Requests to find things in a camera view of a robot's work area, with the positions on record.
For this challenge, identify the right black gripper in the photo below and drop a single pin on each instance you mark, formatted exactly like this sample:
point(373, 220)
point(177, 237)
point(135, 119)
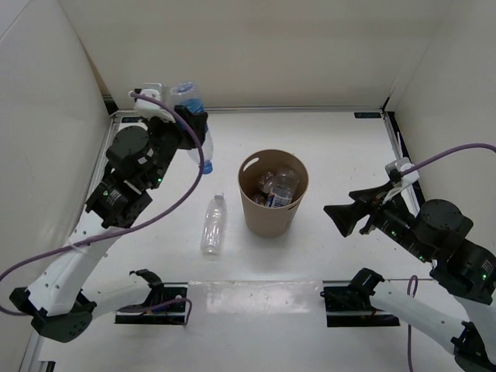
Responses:
point(371, 201)

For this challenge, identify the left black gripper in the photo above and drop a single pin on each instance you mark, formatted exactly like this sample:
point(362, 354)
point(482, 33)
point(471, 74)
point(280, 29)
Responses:
point(155, 122)

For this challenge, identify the blue label plastic bottle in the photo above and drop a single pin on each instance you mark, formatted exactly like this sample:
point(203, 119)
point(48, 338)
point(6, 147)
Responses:
point(186, 100)

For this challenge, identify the orange blue label bottle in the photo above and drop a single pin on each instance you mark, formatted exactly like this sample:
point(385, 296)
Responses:
point(283, 188)

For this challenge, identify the clear plastic bottle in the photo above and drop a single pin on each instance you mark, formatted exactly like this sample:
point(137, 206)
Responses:
point(214, 226)

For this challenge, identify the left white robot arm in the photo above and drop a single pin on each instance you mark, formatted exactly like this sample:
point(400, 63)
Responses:
point(60, 308)

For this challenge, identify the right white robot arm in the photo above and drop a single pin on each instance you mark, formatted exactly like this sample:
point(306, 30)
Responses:
point(468, 335)

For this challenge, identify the brown round waste bin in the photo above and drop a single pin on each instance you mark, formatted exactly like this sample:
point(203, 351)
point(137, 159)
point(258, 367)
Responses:
point(263, 221)

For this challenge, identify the crushed bottles inside bin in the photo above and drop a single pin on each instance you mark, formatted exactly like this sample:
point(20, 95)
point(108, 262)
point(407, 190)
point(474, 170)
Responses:
point(264, 184)

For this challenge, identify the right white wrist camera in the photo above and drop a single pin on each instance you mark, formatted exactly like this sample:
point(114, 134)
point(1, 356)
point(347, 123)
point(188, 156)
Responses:
point(402, 174)

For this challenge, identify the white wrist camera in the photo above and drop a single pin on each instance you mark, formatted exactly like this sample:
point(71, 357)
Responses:
point(149, 101)
point(402, 174)

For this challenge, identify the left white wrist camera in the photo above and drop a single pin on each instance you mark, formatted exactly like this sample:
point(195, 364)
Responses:
point(149, 101)

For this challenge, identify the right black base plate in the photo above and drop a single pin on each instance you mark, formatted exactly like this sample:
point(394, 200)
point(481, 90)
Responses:
point(337, 310)

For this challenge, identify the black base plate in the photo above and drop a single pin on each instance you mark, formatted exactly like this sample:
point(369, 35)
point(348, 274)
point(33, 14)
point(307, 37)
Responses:
point(168, 315)
point(337, 310)

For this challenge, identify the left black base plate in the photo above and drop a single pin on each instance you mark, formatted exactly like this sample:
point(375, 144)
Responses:
point(168, 315)

